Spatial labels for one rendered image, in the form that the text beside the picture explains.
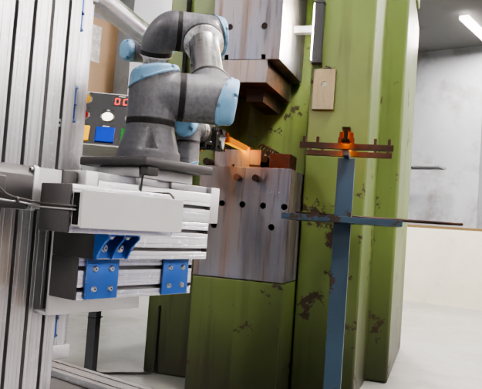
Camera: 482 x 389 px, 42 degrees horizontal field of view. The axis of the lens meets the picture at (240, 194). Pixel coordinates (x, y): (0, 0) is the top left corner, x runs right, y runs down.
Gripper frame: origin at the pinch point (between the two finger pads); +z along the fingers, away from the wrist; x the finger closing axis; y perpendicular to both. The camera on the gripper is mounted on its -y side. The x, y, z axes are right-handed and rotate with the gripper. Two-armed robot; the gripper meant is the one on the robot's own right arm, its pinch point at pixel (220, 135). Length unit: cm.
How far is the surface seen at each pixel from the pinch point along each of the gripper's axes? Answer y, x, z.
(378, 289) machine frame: 57, 52, 86
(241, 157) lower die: 4.2, -0.8, 27.7
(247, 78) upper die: -28.5, -0.5, 27.4
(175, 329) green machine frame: 80, -30, 43
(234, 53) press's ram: -38.9, -6.9, 27.2
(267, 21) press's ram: -52, 7, 27
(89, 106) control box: -13, -63, 11
